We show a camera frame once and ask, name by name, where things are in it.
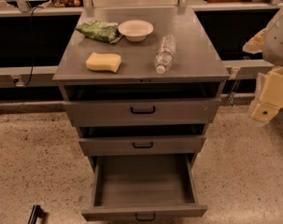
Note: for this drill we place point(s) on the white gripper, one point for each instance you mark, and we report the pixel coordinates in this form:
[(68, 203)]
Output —
[(278, 44)]

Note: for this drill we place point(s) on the clear plastic water bottle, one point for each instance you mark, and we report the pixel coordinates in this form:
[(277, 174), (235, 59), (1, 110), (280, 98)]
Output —
[(165, 54)]

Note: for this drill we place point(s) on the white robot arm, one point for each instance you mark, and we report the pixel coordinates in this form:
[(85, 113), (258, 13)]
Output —
[(272, 51)]

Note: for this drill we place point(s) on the grey top drawer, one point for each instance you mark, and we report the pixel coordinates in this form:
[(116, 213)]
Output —
[(141, 112)]

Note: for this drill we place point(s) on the grey drawer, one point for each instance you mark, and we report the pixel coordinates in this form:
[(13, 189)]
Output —
[(141, 145), (143, 188), (141, 112)]

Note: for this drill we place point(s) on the grey drawer cabinet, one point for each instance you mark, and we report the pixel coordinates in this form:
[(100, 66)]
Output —
[(196, 72)]

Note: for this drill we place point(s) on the grey middle drawer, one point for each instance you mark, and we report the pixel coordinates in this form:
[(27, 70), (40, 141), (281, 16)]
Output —
[(141, 145)]

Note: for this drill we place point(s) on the grey bottom drawer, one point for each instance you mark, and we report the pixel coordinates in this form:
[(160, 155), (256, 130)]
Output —
[(143, 188)]

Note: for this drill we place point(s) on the white bowl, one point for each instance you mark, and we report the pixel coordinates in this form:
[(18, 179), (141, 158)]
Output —
[(135, 30)]

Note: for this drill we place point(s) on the green snack bag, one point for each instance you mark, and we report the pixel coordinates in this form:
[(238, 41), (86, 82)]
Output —
[(100, 31)]

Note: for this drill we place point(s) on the yellow sponge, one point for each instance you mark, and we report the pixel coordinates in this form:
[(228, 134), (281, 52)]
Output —
[(104, 62)]

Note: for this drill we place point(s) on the black object on floor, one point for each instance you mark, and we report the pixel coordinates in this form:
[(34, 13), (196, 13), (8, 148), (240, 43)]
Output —
[(36, 213)]

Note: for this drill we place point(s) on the metal bracket on rail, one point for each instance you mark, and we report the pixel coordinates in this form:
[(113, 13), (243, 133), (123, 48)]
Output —
[(234, 86)]

